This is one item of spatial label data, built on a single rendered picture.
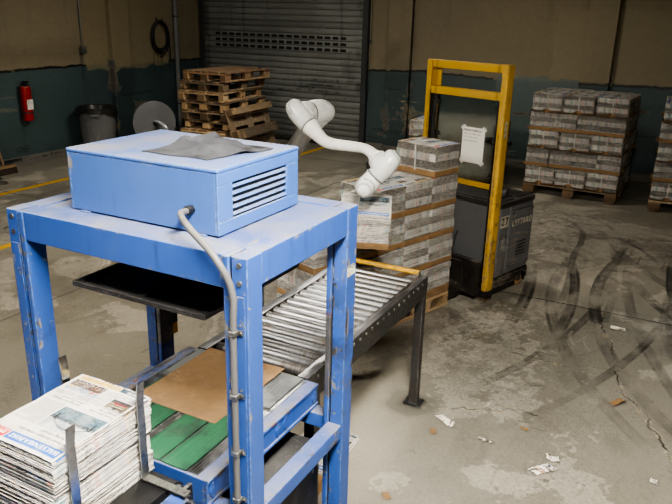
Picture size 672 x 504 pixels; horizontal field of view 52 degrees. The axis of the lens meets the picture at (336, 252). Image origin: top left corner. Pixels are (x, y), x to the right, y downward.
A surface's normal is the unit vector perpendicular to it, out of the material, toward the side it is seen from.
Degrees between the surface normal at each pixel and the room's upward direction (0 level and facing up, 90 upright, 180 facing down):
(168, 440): 0
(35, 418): 1
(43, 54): 90
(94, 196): 90
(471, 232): 90
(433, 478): 0
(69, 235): 90
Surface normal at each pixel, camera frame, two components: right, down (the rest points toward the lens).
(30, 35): 0.88, 0.18
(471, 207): -0.72, 0.21
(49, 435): 0.01, -0.94
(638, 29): -0.47, 0.28
